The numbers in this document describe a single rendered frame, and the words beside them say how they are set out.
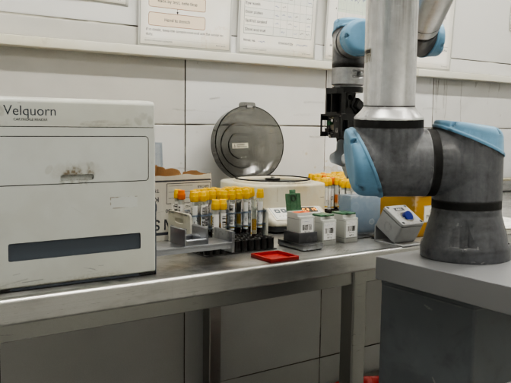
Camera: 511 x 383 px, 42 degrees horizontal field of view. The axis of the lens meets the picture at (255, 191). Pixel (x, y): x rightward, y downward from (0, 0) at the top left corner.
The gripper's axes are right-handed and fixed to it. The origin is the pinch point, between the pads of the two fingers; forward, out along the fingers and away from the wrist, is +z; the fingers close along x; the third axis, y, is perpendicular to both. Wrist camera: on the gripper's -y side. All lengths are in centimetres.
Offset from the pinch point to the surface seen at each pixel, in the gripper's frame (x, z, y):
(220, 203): 2.1, 4.7, 38.4
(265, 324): -51, 52, -15
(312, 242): 7.6, 13.7, 18.6
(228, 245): 9.9, 11.6, 41.9
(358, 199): 2.0, 6.1, -0.4
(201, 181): -18.0, 2.1, 30.5
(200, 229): 6.9, 8.7, 46.3
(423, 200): 9.9, 6.4, -14.1
